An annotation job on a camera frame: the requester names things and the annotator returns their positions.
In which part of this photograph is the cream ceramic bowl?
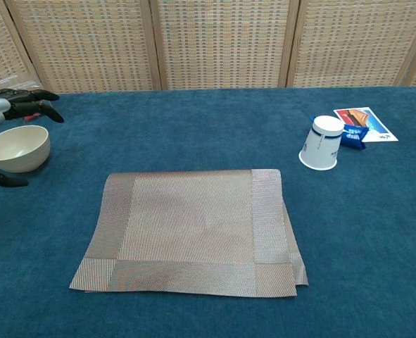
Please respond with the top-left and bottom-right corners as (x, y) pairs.
(0, 125), (51, 173)

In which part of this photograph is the grey-brown woven placemat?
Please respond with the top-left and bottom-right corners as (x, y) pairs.
(68, 168), (310, 295)

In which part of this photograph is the woven bamboo folding screen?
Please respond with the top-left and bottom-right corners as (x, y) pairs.
(0, 0), (416, 101)

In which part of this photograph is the white paper cup blue print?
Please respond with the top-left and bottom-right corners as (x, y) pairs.
(298, 115), (346, 172)

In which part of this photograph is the blue snack packet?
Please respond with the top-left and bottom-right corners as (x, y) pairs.
(340, 123), (368, 151)

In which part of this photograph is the blue plush table cover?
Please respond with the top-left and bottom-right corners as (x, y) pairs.
(0, 86), (416, 338)

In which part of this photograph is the colourful postcard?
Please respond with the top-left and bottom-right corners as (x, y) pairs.
(332, 107), (399, 143)

